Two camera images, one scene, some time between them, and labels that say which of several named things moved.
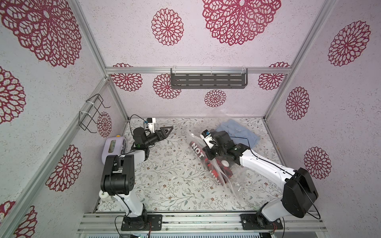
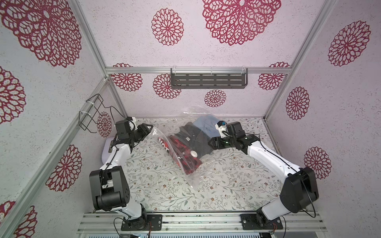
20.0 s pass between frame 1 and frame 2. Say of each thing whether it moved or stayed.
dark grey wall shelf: stayed
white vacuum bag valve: moved
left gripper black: moved
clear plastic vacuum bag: moved
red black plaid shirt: moved
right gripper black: moved
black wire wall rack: stayed
